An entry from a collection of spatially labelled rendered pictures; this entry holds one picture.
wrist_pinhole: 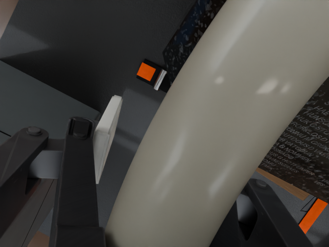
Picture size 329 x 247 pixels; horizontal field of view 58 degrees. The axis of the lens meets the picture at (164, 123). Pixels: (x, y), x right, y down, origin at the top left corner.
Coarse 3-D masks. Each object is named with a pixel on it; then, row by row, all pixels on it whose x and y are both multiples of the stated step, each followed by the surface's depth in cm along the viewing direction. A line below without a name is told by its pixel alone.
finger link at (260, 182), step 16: (256, 192) 13; (272, 192) 14; (256, 208) 13; (272, 208) 12; (240, 224) 14; (256, 224) 12; (272, 224) 11; (288, 224) 11; (240, 240) 13; (256, 240) 12; (272, 240) 11; (288, 240) 10; (304, 240) 11
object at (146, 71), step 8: (144, 64) 98; (152, 64) 98; (144, 72) 99; (152, 72) 99; (160, 72) 97; (144, 80) 100; (152, 80) 100; (160, 80) 98; (168, 80) 97; (160, 88) 98; (168, 88) 98
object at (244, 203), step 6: (240, 198) 14; (246, 198) 14; (240, 204) 14; (246, 204) 14; (252, 204) 14; (240, 210) 14; (246, 210) 14; (252, 210) 14; (240, 216) 14; (246, 216) 14; (252, 216) 14; (246, 222) 14; (252, 222) 14
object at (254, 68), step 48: (240, 0) 6; (288, 0) 6; (240, 48) 6; (288, 48) 6; (192, 96) 7; (240, 96) 6; (288, 96) 6; (144, 144) 8; (192, 144) 7; (240, 144) 6; (144, 192) 7; (192, 192) 7; (240, 192) 8; (144, 240) 7; (192, 240) 7
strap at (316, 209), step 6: (318, 198) 113; (318, 204) 114; (324, 204) 114; (312, 210) 115; (318, 210) 114; (306, 216) 116; (312, 216) 115; (300, 222) 117; (306, 222) 116; (312, 222) 116; (306, 228) 117
